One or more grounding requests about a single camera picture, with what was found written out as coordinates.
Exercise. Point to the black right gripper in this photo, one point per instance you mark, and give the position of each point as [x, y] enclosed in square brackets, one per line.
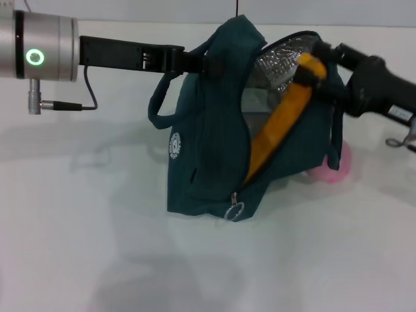
[380, 87]

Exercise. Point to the clear container blue rim lid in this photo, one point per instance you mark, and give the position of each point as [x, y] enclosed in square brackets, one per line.
[260, 100]

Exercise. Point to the teal blue insulated bag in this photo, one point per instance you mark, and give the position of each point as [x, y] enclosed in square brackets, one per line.
[214, 136]

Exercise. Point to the pink round peach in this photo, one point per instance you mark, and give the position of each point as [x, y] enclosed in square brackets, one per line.
[344, 165]

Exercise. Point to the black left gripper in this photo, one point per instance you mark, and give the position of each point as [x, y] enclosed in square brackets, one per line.
[126, 55]

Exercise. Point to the yellow banana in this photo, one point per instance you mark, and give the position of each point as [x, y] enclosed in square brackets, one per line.
[282, 123]

